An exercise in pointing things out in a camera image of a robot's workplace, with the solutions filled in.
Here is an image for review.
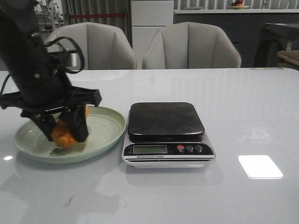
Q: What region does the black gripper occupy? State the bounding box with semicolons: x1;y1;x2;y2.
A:
0;61;102;142

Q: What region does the yellow corn cob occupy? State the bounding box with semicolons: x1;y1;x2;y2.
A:
51;119;78;148

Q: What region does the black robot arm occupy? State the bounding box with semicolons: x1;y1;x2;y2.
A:
0;0;102;142

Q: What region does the light green plate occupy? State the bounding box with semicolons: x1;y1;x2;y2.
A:
14;106;127;164

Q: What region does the left grey upholstered chair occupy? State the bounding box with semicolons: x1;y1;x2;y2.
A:
45;22;136;70

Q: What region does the grey upholstered chair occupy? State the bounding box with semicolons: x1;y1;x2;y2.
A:
45;22;136;70
142;22;242;70

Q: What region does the black silver kitchen scale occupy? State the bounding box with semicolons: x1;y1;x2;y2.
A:
122;102;216;168

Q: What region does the red barrier tape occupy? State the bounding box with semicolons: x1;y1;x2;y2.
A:
69;13;126;19

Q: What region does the white cabinet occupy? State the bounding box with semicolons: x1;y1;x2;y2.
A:
131;0;174;69

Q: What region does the right grey upholstered chair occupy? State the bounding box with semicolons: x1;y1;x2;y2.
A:
142;22;242;70

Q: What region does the grey counter with white top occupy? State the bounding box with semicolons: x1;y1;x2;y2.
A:
174;9;299;68

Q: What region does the fruit plate on counter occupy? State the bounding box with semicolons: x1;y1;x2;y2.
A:
228;0;250;10

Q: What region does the beige cushion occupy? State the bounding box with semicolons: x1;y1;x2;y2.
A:
277;50;299;70

